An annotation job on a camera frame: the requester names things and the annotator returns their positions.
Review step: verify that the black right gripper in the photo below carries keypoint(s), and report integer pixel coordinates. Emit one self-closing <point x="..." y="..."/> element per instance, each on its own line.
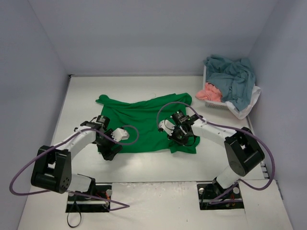
<point x="177" y="137"/>

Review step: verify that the white laundry basket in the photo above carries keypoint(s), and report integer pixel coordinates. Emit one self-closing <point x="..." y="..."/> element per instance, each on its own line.
<point x="213" y="104"/>

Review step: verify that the green t shirt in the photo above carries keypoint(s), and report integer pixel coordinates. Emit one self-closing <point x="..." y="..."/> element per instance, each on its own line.
<point x="142" y="115"/>

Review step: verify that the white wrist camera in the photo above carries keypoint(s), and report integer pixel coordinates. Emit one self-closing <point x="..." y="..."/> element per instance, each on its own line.
<point x="167" y="126"/>
<point x="120" y="134"/>

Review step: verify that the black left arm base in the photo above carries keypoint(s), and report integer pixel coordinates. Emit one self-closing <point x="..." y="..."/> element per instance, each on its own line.
<point x="77" y="203"/>

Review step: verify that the grey-blue t shirt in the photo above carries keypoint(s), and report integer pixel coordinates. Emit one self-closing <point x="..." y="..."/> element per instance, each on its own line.
<point x="235" y="79"/>

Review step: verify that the pink t shirt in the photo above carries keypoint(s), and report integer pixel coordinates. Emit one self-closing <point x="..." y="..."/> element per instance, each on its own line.
<point x="209" y="93"/>

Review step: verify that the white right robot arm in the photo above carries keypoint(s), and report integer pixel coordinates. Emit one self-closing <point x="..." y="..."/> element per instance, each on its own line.
<point x="243" y="151"/>

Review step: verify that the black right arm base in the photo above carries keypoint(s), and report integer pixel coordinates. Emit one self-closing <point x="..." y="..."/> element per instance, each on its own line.
<point x="213" y="197"/>

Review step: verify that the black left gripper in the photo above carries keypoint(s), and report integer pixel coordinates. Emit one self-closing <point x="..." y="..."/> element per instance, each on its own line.
<point x="110" y="150"/>

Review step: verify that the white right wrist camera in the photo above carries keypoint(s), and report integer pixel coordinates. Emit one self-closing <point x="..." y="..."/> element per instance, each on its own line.
<point x="167" y="126"/>

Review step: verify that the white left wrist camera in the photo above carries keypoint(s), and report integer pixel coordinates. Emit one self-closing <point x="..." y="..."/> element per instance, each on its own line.
<point x="120" y="134"/>

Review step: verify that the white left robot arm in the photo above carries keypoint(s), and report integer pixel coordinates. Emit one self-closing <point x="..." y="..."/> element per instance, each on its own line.
<point x="53" y="171"/>

